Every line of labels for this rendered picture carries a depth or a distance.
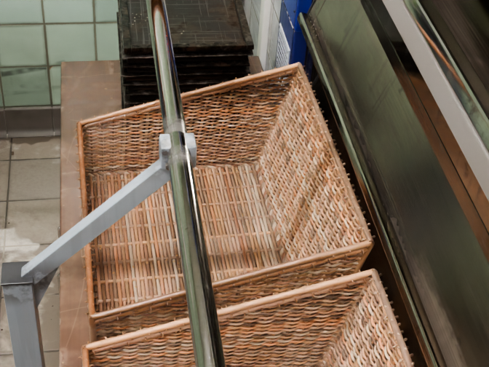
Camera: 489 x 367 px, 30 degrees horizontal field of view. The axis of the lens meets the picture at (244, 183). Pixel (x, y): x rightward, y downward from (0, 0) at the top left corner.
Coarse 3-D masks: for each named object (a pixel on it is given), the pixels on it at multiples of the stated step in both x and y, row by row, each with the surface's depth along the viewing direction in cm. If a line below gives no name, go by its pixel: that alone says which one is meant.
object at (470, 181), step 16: (384, 16) 146; (400, 48) 139; (416, 80) 132; (432, 96) 126; (432, 112) 127; (448, 128) 121; (448, 144) 121; (464, 160) 116; (464, 176) 117; (480, 192) 112; (480, 208) 112
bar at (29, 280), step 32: (160, 0) 142; (160, 32) 135; (160, 64) 128; (160, 96) 124; (160, 160) 116; (192, 160) 116; (128, 192) 119; (192, 192) 108; (96, 224) 122; (192, 224) 103; (64, 256) 124; (192, 256) 99; (32, 288) 126; (192, 288) 96; (32, 320) 130; (192, 320) 93; (32, 352) 135
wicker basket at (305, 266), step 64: (128, 128) 193; (192, 128) 196; (256, 128) 199; (320, 128) 175; (256, 192) 198; (320, 192) 171; (128, 256) 181; (256, 256) 183; (320, 256) 150; (128, 320) 152
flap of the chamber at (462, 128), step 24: (384, 0) 98; (432, 0) 97; (456, 0) 98; (480, 0) 100; (408, 24) 92; (456, 24) 94; (480, 24) 95; (408, 48) 91; (480, 48) 91; (432, 72) 86; (480, 72) 87; (456, 96) 81; (456, 120) 80; (480, 144) 76; (480, 168) 76
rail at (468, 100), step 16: (416, 0) 91; (416, 16) 90; (432, 16) 88; (432, 32) 87; (448, 32) 87; (432, 48) 86; (448, 48) 84; (448, 64) 83; (464, 64) 82; (448, 80) 83; (464, 80) 80; (480, 80) 81; (464, 96) 80; (480, 96) 78; (480, 112) 77; (480, 128) 76
